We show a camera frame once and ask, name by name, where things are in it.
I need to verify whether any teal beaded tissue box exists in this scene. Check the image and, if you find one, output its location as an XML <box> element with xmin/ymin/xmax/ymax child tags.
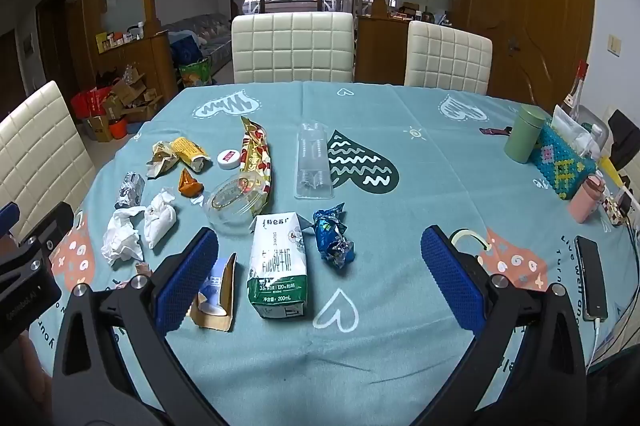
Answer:
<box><xmin>530</xmin><ymin>123</ymin><xmax>598</xmax><ymax>202</ymax></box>

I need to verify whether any white charging cable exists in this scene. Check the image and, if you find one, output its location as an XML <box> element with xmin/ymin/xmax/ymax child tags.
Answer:
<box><xmin>587</xmin><ymin>318</ymin><xmax>608</xmax><ymax>369</ymax></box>

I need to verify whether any crumpled white tissue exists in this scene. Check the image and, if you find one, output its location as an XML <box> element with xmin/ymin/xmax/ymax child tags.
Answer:
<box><xmin>101</xmin><ymin>206</ymin><xmax>147</xmax><ymax>264</ymax></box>

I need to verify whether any pile of cardboard boxes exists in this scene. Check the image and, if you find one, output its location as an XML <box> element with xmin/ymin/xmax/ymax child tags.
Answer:
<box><xmin>87</xmin><ymin>73</ymin><xmax>163</xmax><ymax>142</ymax></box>

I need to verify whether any brown wooden panel door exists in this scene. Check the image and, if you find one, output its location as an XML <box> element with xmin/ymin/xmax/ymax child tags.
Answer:
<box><xmin>450</xmin><ymin>0</ymin><xmax>596</xmax><ymax>112</ymax></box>

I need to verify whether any white plastic bag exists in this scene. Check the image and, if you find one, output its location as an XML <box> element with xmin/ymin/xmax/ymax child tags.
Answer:
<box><xmin>550</xmin><ymin>105</ymin><xmax>608</xmax><ymax>157</ymax></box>

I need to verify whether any clear round plastic lid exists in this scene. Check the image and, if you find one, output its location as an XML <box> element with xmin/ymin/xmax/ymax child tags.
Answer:
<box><xmin>204</xmin><ymin>173</ymin><xmax>271</xmax><ymax>236</ymax></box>

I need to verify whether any white and green milk carton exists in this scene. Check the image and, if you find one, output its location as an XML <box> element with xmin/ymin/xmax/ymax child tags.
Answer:
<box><xmin>246</xmin><ymin>212</ymin><xmax>316</xmax><ymax>321</ymax></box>

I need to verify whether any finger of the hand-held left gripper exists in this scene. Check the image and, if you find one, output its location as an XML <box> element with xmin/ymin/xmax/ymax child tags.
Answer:
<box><xmin>0</xmin><ymin>202</ymin><xmax>22</xmax><ymax>238</ymax></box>
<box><xmin>20</xmin><ymin>202</ymin><xmax>75</xmax><ymax>257</ymax></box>

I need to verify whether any green printed bag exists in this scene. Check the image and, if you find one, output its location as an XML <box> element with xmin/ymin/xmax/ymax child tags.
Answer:
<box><xmin>179</xmin><ymin>58</ymin><xmax>213</xmax><ymax>88</ymax></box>

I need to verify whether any pink cup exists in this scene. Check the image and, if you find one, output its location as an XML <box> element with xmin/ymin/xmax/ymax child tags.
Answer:
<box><xmin>567</xmin><ymin>176</ymin><xmax>607</xmax><ymax>224</ymax></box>

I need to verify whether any grey sofa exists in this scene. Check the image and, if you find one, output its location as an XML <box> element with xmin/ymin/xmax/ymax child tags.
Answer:
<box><xmin>162</xmin><ymin>12</ymin><xmax>233</xmax><ymax>67</ymax></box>

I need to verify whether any small patterned box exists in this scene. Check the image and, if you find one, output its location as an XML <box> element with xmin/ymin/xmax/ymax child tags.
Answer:
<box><xmin>602</xmin><ymin>193</ymin><xmax>633</xmax><ymax>227</ymax></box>

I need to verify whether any blue bag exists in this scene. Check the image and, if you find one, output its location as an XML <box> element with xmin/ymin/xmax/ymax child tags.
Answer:
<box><xmin>170</xmin><ymin>38</ymin><xmax>201</xmax><ymax>67</ymax></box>

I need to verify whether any small white jar cap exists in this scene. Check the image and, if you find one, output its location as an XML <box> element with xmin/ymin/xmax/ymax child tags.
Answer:
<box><xmin>217</xmin><ymin>148</ymin><xmax>242</xmax><ymax>170</ymax></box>

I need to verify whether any black bag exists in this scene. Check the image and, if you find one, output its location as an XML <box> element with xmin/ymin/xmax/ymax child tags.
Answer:
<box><xmin>607</xmin><ymin>110</ymin><xmax>640</xmax><ymax>172</ymax></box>

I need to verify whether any orange triangular wrapper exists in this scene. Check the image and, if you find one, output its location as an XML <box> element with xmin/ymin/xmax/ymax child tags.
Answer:
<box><xmin>178</xmin><ymin>167</ymin><xmax>205</xmax><ymax>197</ymax></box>

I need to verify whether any crumpled yellow paper wrapper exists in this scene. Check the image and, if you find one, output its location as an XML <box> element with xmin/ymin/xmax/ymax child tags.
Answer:
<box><xmin>146</xmin><ymin>137</ymin><xmax>210</xmax><ymax>179</ymax></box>

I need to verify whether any red and yellow snack bag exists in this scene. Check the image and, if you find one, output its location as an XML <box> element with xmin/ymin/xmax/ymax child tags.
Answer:
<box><xmin>239</xmin><ymin>116</ymin><xmax>275</xmax><ymax>202</ymax></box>

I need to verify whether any small brown and blue carton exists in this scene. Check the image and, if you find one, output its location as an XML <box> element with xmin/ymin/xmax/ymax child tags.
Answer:
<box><xmin>190</xmin><ymin>252</ymin><xmax>238</xmax><ymax>332</ymax></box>

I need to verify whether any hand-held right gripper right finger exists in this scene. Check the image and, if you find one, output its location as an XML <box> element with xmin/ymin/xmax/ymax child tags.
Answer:
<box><xmin>420</xmin><ymin>225</ymin><xmax>588</xmax><ymax>426</ymax></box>

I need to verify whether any light blue printed tablecloth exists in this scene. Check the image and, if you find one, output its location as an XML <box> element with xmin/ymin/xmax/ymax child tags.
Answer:
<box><xmin>27</xmin><ymin>81</ymin><xmax>640</xmax><ymax>426</ymax></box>

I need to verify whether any blue foil wrapper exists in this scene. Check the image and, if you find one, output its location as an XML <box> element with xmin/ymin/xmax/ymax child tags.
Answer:
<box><xmin>312</xmin><ymin>202</ymin><xmax>356</xmax><ymax>269</ymax></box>

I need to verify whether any clear plastic blister tray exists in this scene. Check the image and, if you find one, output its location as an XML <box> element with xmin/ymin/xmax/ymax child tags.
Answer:
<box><xmin>294</xmin><ymin>122</ymin><xmax>335</xmax><ymax>199</ymax></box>

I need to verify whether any green cylindrical canister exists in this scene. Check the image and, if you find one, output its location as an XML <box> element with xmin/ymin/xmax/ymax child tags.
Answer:
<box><xmin>503</xmin><ymin>103</ymin><xmax>547</xmax><ymax>164</ymax></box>

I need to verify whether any cream quilted leather chair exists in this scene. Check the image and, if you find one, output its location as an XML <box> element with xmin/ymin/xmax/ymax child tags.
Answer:
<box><xmin>404</xmin><ymin>21</ymin><xmax>493</xmax><ymax>96</ymax></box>
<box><xmin>0</xmin><ymin>80</ymin><xmax>96</xmax><ymax>217</ymax></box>
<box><xmin>231</xmin><ymin>12</ymin><xmax>356</xmax><ymax>84</ymax></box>

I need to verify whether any white folded tissue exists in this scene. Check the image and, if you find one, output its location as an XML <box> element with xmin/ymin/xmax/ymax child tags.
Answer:
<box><xmin>142</xmin><ymin>188</ymin><xmax>178</xmax><ymax>249</ymax></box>

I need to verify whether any row of bottles and boxes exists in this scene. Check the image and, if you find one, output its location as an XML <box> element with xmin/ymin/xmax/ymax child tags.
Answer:
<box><xmin>96</xmin><ymin>23</ymin><xmax>146</xmax><ymax>53</ymax></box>

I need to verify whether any crumpled silver foil wrapper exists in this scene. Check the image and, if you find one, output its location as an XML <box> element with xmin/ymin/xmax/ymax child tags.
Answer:
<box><xmin>116</xmin><ymin>172</ymin><xmax>146</xmax><ymax>209</ymax></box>

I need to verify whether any glass bottle with red cap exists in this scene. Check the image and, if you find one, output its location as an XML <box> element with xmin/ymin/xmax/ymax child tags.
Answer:
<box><xmin>560</xmin><ymin>60</ymin><xmax>590</xmax><ymax>117</ymax></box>

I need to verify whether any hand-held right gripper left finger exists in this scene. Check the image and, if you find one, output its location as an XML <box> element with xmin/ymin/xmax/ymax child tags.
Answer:
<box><xmin>51</xmin><ymin>226</ymin><xmax>236</xmax><ymax>426</ymax></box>

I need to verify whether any wooden partition cabinet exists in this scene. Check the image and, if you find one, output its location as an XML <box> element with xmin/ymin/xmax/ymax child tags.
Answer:
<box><xmin>356</xmin><ymin>16</ymin><xmax>416</xmax><ymax>84</ymax></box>
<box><xmin>95</xmin><ymin>31</ymin><xmax>178</xmax><ymax>127</ymax></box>

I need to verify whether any black smartphone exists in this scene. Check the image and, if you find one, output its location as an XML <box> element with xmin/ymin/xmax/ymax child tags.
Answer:
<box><xmin>574</xmin><ymin>235</ymin><xmax>609</xmax><ymax>323</ymax></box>

